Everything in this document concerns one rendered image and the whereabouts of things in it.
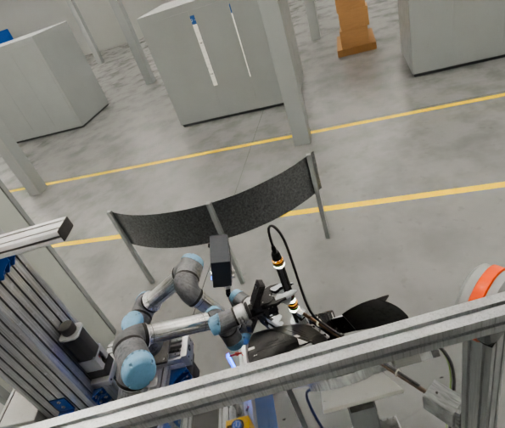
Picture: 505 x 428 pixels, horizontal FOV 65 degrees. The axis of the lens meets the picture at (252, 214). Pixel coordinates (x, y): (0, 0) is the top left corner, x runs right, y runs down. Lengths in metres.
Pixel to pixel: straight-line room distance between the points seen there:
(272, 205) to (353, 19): 6.28
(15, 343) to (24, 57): 9.67
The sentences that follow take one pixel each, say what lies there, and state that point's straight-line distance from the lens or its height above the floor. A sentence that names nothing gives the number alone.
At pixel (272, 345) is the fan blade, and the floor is 1.19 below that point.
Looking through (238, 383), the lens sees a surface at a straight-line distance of 0.69.
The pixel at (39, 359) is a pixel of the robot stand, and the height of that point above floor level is 1.54.
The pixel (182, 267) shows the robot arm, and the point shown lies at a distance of 1.89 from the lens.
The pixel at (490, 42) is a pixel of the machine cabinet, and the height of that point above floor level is 0.28.
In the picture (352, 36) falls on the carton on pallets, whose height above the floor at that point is 0.37.
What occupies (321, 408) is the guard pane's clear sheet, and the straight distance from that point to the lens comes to 0.81.
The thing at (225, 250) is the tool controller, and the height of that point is 1.23.
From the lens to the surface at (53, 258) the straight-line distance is 3.55.
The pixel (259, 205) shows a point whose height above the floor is 0.75.
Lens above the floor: 2.61
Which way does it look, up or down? 34 degrees down
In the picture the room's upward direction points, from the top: 20 degrees counter-clockwise
